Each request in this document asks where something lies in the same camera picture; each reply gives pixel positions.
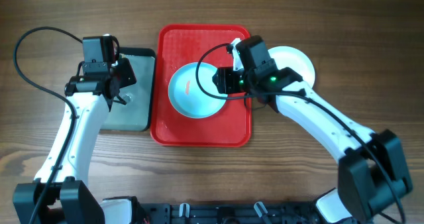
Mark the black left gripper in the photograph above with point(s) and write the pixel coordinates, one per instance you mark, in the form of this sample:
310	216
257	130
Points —
129	79

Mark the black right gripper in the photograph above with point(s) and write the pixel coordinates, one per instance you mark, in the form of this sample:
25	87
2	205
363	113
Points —
225	85

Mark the light blue plate with stain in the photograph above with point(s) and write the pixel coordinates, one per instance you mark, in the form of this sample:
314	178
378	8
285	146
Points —
187	98

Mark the white plate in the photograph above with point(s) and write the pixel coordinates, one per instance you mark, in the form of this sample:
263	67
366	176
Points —
286	56

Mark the yellow green sponge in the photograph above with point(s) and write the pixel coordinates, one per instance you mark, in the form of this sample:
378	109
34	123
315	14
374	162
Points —
127	97

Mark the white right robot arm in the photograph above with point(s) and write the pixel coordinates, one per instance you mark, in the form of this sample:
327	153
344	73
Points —
372	170

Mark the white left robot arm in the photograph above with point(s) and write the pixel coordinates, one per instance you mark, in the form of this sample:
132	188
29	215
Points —
59	192

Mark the black metal-lined tray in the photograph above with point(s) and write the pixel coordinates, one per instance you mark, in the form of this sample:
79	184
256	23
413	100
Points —
135	116

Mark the red plastic tray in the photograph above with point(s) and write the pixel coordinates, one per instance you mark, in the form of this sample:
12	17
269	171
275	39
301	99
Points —
181	44

